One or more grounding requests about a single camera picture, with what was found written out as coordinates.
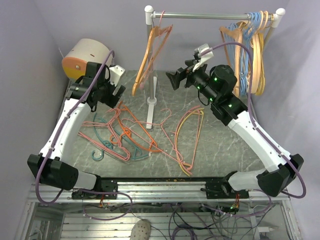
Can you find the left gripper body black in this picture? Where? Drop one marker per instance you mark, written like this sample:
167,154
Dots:
107,96

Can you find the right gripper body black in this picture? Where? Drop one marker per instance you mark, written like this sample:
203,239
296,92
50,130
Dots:
199,77

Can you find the brown wooden hanger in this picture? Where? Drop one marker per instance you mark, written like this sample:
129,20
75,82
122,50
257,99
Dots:
149,57

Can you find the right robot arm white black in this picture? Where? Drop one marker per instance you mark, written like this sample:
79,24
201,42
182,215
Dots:
280,167

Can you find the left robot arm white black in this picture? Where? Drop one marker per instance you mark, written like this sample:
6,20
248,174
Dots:
50,166

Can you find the hung yellow hangers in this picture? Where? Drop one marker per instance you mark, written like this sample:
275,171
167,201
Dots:
258,79

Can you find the hung beige hangers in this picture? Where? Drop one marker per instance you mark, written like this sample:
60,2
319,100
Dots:
256,30

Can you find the hung blue hangers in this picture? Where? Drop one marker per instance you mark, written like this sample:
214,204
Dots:
245,64

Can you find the round beige drawer box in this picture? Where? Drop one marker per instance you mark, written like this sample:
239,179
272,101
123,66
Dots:
85,50

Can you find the metal clothes rack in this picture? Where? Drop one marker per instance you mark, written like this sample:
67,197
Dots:
150,15

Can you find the teal plastic hanger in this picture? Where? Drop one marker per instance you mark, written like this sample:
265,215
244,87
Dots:
138,152

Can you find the orange plastic hanger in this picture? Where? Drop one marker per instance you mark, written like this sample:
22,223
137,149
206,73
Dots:
135,131

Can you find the pink plastic curved hanger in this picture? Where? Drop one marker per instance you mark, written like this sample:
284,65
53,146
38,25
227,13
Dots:
184,166

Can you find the white perforated shoe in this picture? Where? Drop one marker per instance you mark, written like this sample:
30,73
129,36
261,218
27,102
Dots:
141,230

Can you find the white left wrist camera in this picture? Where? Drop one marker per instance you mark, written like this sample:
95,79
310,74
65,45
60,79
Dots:
116,73

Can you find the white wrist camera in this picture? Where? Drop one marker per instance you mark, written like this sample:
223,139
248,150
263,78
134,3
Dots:
116,73
201,55

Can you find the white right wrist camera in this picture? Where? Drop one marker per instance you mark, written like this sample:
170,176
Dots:
201,55

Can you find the aluminium mounting rail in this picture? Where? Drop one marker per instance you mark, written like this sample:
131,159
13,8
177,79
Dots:
154,192

